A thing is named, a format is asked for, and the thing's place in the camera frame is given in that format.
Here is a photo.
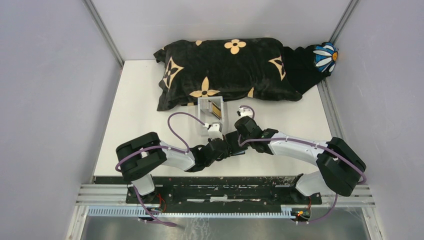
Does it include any white plastic card tray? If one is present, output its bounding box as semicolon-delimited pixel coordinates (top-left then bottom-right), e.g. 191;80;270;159
196;96;227;139

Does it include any black leather card holder wallet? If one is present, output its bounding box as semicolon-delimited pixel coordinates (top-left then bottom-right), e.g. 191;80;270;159
225;131;248;157

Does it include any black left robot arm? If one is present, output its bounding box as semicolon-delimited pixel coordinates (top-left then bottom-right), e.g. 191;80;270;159
115;132;231;204

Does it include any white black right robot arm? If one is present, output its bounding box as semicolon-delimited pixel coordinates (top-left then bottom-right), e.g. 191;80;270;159
234;116;367;204

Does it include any black cloth with daisy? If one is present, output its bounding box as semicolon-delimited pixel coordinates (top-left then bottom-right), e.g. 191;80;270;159
283;42;339;95

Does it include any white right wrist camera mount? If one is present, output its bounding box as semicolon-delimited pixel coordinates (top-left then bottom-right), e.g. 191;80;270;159
236;105;255;119

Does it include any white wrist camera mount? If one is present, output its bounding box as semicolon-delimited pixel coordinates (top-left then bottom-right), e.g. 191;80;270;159
236;105;255;119
203;122;224;142

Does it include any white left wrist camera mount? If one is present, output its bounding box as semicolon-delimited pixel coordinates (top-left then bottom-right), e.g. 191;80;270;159
203;122;224;142

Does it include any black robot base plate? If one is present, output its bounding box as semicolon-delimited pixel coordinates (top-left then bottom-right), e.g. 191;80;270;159
141;176;312;214

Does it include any white slotted cable duct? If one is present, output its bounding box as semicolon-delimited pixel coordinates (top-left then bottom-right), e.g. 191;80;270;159
86;205;296;219

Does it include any aluminium frame rail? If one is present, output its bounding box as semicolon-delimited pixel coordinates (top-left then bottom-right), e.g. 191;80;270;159
77;184;376;208

